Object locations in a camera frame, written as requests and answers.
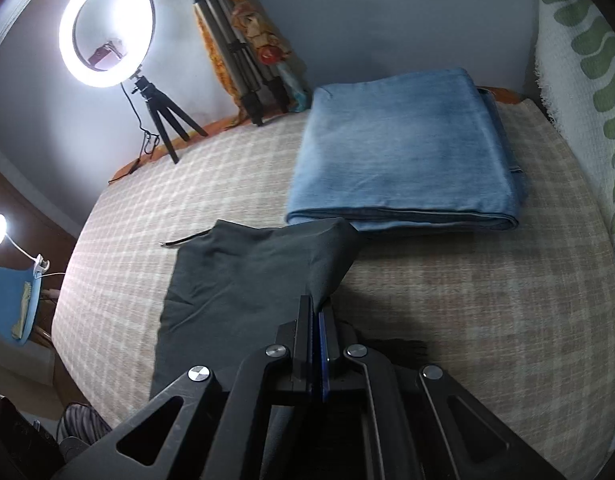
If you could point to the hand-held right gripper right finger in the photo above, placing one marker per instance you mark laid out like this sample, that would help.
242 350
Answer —
321 355

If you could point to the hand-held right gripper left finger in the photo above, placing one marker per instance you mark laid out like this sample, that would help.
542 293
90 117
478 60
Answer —
304 350

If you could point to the black pants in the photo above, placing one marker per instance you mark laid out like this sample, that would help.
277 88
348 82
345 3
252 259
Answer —
247 280

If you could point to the beige plaid bed cover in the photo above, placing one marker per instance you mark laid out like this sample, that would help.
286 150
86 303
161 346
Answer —
487 300

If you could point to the folded blue jeans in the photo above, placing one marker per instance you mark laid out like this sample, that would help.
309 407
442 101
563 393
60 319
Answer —
397 150

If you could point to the orange bed sheet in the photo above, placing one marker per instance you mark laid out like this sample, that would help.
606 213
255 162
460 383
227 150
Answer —
217 125

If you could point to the yellowish cloth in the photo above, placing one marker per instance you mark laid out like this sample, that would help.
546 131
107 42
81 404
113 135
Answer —
22 310

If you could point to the small black tripod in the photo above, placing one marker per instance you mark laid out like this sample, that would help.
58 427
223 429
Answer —
155 105

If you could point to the dark object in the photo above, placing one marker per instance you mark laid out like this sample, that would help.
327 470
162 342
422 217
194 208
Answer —
17 440

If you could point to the folded silver tripod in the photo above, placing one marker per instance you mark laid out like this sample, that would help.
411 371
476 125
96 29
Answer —
232 55

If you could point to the blue plastic chair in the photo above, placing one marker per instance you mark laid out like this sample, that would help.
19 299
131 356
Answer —
2 300

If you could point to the orange printed cloth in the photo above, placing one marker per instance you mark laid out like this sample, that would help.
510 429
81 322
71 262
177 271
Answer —
257 20

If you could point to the white green patterned blanket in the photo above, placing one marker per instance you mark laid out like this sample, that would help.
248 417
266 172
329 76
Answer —
577 85

